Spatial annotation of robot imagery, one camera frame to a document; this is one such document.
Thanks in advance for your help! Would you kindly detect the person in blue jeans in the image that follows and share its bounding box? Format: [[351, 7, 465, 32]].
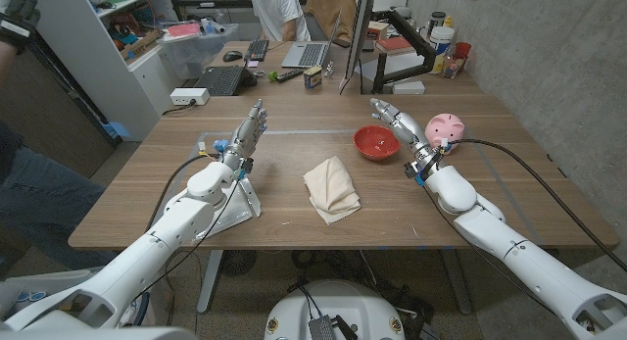
[[0, 0, 117, 272]]

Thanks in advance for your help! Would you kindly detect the black remote control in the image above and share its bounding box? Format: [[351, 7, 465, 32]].
[[275, 68, 306, 84]]

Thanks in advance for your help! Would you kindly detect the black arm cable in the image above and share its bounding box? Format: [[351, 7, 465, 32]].
[[145, 153, 221, 232], [443, 137, 627, 273]]

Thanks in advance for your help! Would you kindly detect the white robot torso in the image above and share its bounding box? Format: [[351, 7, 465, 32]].
[[264, 279, 407, 340]]

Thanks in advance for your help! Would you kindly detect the clear glass jar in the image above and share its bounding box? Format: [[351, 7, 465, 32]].
[[442, 53, 464, 80]]

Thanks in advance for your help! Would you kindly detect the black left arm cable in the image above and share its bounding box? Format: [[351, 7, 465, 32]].
[[145, 153, 221, 232]]

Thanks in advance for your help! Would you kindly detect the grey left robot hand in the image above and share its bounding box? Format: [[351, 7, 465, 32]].
[[222, 98, 269, 160]]

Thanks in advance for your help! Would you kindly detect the small black keyboard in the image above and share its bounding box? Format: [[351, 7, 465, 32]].
[[244, 38, 270, 63]]

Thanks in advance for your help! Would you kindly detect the red bowl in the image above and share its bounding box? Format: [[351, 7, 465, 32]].
[[353, 124, 402, 162]]

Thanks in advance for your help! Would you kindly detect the white power strip box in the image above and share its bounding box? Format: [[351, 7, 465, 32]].
[[169, 87, 211, 107]]

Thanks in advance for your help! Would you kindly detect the flat white box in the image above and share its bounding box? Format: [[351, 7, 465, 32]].
[[391, 79, 426, 96]]

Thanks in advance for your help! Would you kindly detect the red book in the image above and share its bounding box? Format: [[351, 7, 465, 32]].
[[375, 35, 416, 56]]

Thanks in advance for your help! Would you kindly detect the brown jacket on chair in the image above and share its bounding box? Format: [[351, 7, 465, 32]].
[[304, 0, 359, 43]]

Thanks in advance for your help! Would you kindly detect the beige folded cheesecloth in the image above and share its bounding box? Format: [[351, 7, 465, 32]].
[[302, 155, 362, 226]]

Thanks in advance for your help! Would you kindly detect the black laptop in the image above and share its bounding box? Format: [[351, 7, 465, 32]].
[[193, 65, 259, 97]]

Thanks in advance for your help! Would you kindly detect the silver laptop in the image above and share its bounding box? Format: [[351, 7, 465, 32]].
[[280, 9, 343, 70]]

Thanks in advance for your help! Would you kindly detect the clear plastic storage bin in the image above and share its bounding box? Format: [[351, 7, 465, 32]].
[[159, 24, 240, 80]]

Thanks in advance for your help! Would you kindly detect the black computer monitor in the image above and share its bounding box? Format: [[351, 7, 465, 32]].
[[342, 0, 376, 81]]

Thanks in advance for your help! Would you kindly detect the black floor fan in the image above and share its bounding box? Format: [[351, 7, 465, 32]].
[[218, 250, 259, 277]]

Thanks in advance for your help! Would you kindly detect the black-lidded jar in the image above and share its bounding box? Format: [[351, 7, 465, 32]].
[[427, 11, 448, 40]]

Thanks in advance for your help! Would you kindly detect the white plastic tub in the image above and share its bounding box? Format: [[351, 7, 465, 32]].
[[428, 25, 457, 75]]

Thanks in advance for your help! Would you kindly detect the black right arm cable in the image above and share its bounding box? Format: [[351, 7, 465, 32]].
[[443, 137, 627, 273]]

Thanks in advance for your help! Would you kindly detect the yellow card box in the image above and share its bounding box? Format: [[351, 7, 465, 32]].
[[303, 65, 323, 90]]

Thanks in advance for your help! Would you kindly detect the pink piggy bank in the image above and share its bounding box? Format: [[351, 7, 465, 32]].
[[424, 113, 466, 156]]

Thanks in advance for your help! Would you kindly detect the white shelf cabinet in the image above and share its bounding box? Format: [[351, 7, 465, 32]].
[[26, 0, 180, 143]]

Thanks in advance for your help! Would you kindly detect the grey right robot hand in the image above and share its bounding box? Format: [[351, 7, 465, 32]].
[[369, 97, 437, 160]]

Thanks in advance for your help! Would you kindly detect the person in white t-shirt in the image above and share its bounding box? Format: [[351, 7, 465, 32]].
[[247, 0, 313, 42]]

